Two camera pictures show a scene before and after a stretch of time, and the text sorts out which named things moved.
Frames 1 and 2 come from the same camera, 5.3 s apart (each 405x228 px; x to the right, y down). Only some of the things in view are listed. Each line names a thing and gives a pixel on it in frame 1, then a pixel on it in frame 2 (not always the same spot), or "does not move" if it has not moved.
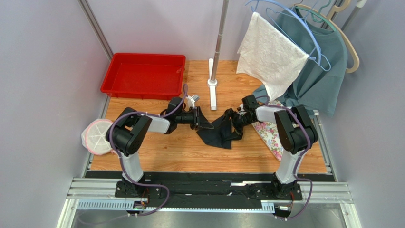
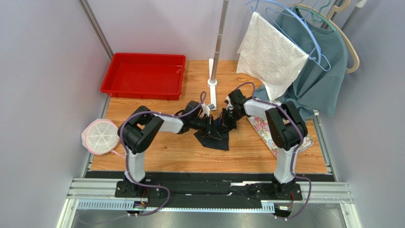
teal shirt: [320, 84] does not move
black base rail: [207, 190] does not move
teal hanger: [319, 14] does not move
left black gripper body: [192, 118] -> [204, 126]
